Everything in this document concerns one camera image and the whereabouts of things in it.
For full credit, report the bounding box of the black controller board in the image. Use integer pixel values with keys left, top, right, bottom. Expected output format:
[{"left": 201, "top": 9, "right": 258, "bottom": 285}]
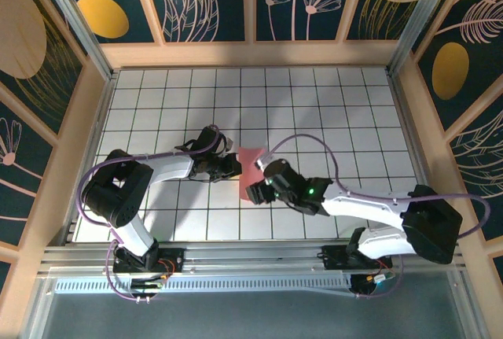
[
  {"left": 130, "top": 275, "right": 169, "bottom": 304},
  {"left": 348, "top": 271, "right": 397, "bottom": 300}
]

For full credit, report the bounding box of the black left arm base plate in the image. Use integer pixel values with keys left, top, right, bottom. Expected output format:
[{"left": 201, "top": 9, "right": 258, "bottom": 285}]
[{"left": 112, "top": 247, "right": 185, "bottom": 275}]

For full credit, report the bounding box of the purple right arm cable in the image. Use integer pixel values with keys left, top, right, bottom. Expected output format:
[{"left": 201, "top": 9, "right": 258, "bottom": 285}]
[{"left": 263, "top": 133, "right": 492, "bottom": 300}]

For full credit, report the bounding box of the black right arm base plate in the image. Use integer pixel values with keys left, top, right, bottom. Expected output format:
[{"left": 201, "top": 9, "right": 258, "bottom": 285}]
[{"left": 321, "top": 243, "right": 394, "bottom": 271}]

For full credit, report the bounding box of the aluminium corner post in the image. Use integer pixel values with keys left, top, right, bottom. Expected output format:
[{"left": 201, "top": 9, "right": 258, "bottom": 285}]
[
  {"left": 31, "top": 0, "right": 119, "bottom": 83},
  {"left": 386, "top": 0, "right": 472, "bottom": 76}
]

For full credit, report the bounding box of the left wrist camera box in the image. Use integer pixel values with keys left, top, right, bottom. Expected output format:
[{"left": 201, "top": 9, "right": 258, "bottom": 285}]
[{"left": 218, "top": 137, "right": 237, "bottom": 158}]

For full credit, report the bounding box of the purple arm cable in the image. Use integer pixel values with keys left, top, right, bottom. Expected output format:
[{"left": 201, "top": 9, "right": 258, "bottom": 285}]
[
  {"left": 76, "top": 124, "right": 227, "bottom": 303},
  {"left": 263, "top": 133, "right": 492, "bottom": 300}
]

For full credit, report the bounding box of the aluminium side rail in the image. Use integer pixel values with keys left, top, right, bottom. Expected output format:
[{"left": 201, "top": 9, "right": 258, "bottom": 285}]
[
  {"left": 387, "top": 69, "right": 451, "bottom": 242},
  {"left": 62, "top": 71, "right": 119, "bottom": 246}
]

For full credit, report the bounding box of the pink cloth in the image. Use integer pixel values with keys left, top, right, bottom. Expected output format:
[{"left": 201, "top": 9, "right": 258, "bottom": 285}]
[{"left": 237, "top": 146, "right": 272, "bottom": 202}]

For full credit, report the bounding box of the white slotted cable duct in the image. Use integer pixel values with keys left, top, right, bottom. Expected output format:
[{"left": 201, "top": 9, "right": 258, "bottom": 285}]
[{"left": 53, "top": 275, "right": 354, "bottom": 296}]

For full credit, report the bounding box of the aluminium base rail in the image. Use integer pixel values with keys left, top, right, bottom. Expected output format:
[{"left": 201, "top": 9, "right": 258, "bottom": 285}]
[{"left": 37, "top": 238, "right": 468, "bottom": 277}]

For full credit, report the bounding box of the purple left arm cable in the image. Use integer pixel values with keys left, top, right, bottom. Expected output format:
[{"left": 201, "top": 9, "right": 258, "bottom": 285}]
[{"left": 76, "top": 124, "right": 227, "bottom": 303}]

